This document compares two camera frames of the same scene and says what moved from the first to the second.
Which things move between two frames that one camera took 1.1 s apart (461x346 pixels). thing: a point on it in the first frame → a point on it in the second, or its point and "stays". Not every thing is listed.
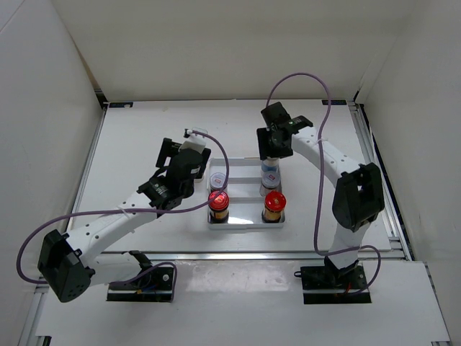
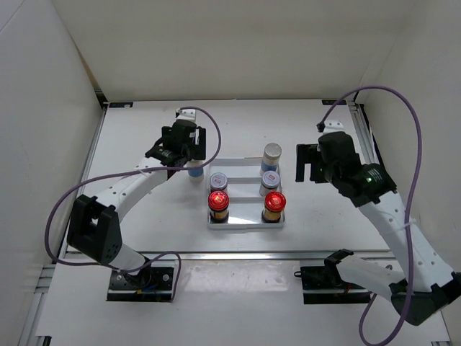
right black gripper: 263,136 → 307,154
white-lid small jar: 216,180 stays
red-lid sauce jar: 219,213 stays
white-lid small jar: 271,181 stays
